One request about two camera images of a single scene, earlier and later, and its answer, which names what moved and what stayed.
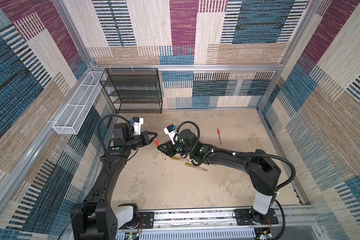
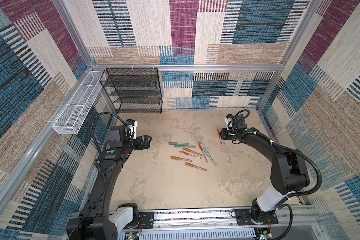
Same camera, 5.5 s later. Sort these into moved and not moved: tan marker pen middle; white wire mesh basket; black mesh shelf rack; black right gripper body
Moved: black right gripper body
Not moved: white wire mesh basket; tan marker pen middle; black mesh shelf rack
